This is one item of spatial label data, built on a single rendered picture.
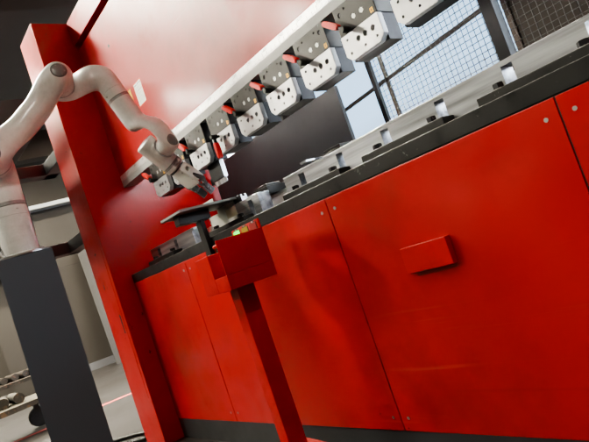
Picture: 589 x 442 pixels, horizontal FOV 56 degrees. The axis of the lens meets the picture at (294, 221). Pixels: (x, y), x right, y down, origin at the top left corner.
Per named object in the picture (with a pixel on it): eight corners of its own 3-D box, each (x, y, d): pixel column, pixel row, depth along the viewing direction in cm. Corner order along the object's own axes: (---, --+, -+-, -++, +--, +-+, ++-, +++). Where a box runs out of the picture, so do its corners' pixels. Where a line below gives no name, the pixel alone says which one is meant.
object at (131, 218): (146, 443, 295) (19, 46, 308) (268, 380, 349) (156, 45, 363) (166, 446, 276) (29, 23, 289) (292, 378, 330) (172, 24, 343)
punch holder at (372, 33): (349, 63, 162) (330, 11, 163) (367, 62, 167) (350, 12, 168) (386, 38, 150) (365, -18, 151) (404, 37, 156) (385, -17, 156)
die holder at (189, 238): (155, 267, 291) (150, 250, 292) (166, 264, 295) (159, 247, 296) (198, 246, 253) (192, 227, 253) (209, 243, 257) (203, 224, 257)
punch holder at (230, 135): (217, 156, 223) (204, 118, 224) (234, 153, 228) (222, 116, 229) (236, 143, 211) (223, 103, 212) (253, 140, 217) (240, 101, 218)
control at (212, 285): (207, 297, 175) (188, 244, 176) (250, 281, 183) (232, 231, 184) (231, 290, 158) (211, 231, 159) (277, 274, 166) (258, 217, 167)
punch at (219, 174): (214, 188, 236) (207, 167, 237) (218, 187, 237) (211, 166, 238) (225, 181, 228) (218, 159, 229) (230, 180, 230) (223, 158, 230)
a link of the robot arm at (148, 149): (180, 150, 221) (168, 161, 226) (153, 129, 216) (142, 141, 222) (173, 163, 215) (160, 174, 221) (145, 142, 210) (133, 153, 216)
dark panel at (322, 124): (235, 238, 325) (211, 168, 328) (237, 238, 326) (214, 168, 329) (367, 180, 239) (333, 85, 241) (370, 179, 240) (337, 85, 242)
